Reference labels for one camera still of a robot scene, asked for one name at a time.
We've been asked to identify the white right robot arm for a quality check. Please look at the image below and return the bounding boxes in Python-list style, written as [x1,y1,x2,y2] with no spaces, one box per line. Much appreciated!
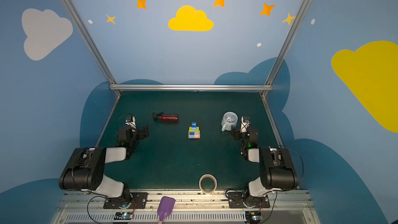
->
[226,127,303,208]

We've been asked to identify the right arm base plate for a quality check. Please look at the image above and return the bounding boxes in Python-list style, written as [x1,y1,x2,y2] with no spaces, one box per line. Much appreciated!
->
[226,191,271,208]

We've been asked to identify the lime green wooden block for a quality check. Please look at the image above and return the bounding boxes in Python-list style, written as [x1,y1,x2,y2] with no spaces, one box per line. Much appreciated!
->
[189,127,200,133]

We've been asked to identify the right side frame rail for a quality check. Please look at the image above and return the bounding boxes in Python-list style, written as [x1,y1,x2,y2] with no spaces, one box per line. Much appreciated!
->
[261,96,301,190]

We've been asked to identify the front aluminium rail bed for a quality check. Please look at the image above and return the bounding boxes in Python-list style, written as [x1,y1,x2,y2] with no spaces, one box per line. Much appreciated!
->
[51,189,320,224]

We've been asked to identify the aluminium back frame rail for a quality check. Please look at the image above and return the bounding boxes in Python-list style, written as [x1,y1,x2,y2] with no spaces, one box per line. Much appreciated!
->
[110,84,273,91]

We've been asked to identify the translucent plastic mug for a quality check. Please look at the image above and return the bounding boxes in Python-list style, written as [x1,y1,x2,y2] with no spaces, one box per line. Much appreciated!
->
[221,112,238,132]

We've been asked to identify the roll of tape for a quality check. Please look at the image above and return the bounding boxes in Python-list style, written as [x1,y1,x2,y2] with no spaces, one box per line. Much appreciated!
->
[199,174,218,195]

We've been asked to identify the left side frame rail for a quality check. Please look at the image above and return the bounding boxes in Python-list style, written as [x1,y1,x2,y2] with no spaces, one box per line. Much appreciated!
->
[95,96,120,147]

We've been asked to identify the purple plastic scoop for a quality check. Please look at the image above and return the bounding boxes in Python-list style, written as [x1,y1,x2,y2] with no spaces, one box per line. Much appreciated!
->
[157,196,176,224]

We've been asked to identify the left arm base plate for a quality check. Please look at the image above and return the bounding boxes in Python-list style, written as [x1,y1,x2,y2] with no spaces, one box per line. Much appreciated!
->
[103,193,148,210]

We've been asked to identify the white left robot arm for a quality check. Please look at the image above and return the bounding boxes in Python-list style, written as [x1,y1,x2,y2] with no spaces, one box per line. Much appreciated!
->
[59,125,149,209]

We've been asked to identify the aluminium right corner post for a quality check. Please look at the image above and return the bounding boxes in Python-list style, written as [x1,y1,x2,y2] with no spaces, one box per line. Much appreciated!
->
[261,0,313,100]

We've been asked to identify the aluminium corner post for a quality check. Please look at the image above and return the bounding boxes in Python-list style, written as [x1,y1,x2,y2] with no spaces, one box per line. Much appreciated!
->
[261,0,313,100]
[61,0,117,86]

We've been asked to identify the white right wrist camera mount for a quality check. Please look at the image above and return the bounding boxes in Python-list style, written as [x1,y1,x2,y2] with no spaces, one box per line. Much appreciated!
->
[240,116,251,133]

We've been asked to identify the aluminium left corner post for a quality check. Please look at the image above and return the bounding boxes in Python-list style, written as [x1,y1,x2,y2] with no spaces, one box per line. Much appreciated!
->
[61,0,117,86]

